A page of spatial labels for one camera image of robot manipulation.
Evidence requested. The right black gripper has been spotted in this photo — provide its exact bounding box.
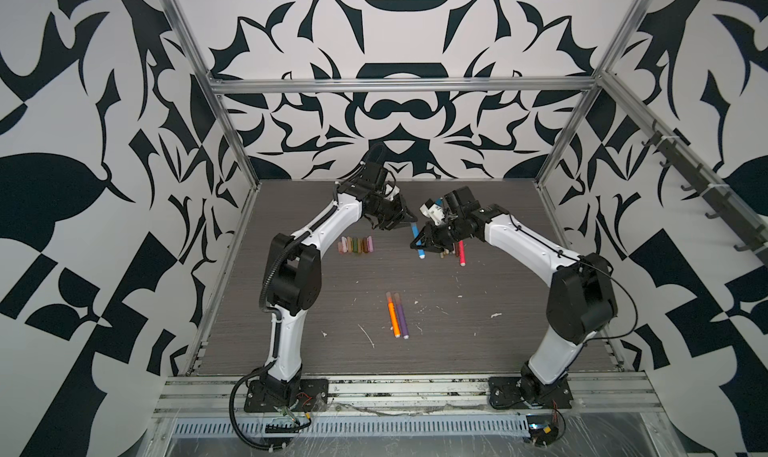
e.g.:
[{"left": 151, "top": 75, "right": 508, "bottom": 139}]
[{"left": 409, "top": 220, "right": 466, "bottom": 254}]

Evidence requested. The blue marker pen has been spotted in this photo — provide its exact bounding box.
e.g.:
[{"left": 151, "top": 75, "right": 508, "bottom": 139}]
[{"left": 411, "top": 223, "right": 426, "bottom": 260}]

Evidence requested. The pink red marker pen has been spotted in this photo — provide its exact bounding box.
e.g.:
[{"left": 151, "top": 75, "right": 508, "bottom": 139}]
[{"left": 457, "top": 241, "right": 467, "bottom": 267}]

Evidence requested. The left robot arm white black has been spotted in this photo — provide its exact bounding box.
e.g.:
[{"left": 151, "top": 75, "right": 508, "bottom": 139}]
[{"left": 259, "top": 146, "right": 417, "bottom": 393}]

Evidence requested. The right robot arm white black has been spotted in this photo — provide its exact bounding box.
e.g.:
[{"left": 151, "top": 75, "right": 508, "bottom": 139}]
[{"left": 411, "top": 186, "right": 618, "bottom": 394}]

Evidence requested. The orange marker pen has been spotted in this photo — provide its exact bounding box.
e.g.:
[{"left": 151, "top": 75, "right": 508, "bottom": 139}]
[{"left": 386, "top": 292, "right": 401, "bottom": 338}]

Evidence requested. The purple marker pen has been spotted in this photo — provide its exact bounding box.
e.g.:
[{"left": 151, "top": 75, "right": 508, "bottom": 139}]
[{"left": 393, "top": 292, "right": 410, "bottom": 339}]

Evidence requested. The circuit board with green light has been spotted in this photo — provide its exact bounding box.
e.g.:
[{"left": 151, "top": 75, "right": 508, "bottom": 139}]
[{"left": 526, "top": 412, "right": 567, "bottom": 447}]

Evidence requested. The grey hook rack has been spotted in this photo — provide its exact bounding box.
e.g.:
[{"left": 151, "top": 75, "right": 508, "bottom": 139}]
[{"left": 640, "top": 120, "right": 767, "bottom": 266}]

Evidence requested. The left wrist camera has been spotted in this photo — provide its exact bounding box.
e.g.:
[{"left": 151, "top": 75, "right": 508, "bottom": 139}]
[{"left": 384, "top": 183, "right": 400, "bottom": 201}]

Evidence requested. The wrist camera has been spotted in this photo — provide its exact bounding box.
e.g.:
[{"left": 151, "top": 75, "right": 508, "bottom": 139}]
[
  {"left": 384, "top": 183, "right": 400, "bottom": 201},
  {"left": 419, "top": 198, "right": 446, "bottom": 226}
]

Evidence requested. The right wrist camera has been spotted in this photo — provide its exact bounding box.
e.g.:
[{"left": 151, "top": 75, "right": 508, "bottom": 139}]
[{"left": 419, "top": 198, "right": 446, "bottom": 226}]

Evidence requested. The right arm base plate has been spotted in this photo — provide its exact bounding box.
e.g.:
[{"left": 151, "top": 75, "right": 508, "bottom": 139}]
[{"left": 488, "top": 375, "right": 573, "bottom": 410}]

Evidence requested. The aluminium frame crossbar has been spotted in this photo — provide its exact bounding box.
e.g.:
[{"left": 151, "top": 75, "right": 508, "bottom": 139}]
[{"left": 209, "top": 76, "right": 595, "bottom": 95}]

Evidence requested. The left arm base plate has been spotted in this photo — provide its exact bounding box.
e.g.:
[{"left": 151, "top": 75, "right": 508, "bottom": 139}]
[{"left": 244, "top": 376, "right": 329, "bottom": 413}]

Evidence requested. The white slotted cable duct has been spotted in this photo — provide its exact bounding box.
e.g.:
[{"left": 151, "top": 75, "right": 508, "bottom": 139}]
[{"left": 173, "top": 414, "right": 530, "bottom": 438}]

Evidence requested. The aluminium front rail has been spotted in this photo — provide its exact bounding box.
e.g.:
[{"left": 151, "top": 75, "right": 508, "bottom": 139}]
[{"left": 152, "top": 372, "right": 663, "bottom": 418}]

